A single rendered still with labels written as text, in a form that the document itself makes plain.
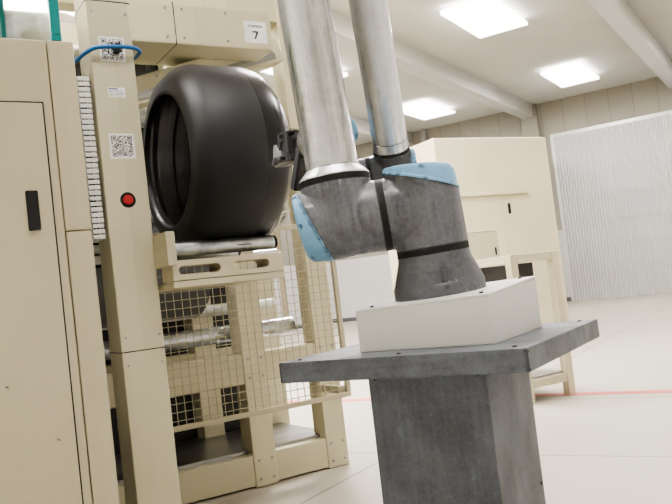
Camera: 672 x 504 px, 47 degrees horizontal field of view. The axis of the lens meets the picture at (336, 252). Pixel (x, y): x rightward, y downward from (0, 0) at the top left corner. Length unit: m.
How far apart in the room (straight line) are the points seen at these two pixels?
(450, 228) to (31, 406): 0.85
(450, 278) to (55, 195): 0.77
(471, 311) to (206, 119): 1.12
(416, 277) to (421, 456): 0.35
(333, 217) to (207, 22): 1.48
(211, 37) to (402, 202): 1.49
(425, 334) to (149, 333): 1.07
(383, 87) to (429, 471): 0.85
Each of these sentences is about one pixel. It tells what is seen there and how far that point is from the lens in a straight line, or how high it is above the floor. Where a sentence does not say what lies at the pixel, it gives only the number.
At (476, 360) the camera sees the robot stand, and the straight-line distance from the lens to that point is 1.32.
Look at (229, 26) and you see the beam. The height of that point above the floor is 1.71.
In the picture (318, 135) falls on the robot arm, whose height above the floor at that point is 1.04.
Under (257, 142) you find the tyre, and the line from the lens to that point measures 2.28.
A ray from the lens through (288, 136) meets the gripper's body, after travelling 2.08.
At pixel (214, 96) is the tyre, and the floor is 1.33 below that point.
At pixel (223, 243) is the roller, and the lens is 2.33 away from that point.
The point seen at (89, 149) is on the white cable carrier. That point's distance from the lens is 2.34.
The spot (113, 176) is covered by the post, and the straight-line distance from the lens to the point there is 2.33.
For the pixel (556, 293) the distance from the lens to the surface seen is 4.41.
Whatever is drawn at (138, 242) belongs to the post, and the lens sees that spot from 2.32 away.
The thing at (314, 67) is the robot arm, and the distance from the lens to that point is 1.61.
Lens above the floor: 0.73
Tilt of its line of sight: 3 degrees up
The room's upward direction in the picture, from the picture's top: 7 degrees counter-clockwise
